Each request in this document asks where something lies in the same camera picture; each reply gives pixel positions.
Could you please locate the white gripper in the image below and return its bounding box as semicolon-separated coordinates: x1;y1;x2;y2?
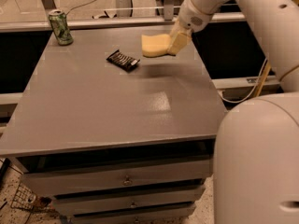
167;0;215;55

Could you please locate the yellow wavy sponge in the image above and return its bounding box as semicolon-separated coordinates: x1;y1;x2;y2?
141;34;175;58

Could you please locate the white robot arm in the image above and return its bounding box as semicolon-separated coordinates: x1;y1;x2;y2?
177;0;299;224

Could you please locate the black rxbar chocolate wrapper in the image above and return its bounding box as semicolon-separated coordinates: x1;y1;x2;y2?
107;50;139;72

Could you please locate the grey metal railing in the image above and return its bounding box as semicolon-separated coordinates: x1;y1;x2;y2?
0;12;246;33

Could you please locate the grey drawer cabinet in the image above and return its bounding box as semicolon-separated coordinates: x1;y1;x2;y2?
0;24;228;224

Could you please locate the green soda can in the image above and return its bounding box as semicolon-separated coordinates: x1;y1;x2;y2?
49;9;73;46

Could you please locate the middle grey drawer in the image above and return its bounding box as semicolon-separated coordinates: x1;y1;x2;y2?
53;185;205;216

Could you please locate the grey drawer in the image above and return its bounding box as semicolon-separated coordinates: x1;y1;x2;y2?
53;185;205;216
72;203;195;224
21;158;212;196

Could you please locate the bottom grey drawer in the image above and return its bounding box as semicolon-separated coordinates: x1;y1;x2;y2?
72;203;195;224

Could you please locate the top grey drawer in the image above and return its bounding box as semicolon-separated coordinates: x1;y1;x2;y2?
21;158;212;196

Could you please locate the white cable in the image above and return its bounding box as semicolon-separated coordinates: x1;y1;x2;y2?
218;58;269;105

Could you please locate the wire basket on floor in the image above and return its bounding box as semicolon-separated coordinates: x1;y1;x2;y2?
10;183;52;213

